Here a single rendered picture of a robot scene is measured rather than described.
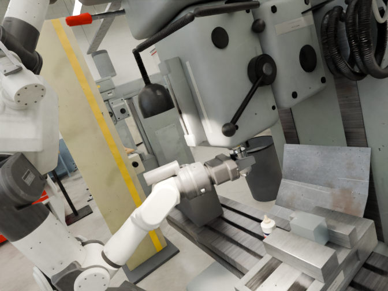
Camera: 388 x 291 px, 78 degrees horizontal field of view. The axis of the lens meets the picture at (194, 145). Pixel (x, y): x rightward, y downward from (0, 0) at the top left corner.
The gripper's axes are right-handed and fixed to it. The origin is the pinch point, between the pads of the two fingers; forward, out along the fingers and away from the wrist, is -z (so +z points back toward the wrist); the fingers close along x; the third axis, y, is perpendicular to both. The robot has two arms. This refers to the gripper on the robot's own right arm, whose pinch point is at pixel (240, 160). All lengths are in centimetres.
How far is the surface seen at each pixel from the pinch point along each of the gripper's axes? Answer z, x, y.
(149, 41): 14.7, -13.8, -34.2
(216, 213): 7.9, 23.5, 26.0
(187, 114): 10.9, -5.8, -18.1
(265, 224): -0.1, -4.5, 18.9
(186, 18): 8.9, -21.6, -34.3
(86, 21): 25, 1, -45
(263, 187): -71, 164, 104
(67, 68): 63, 160, -68
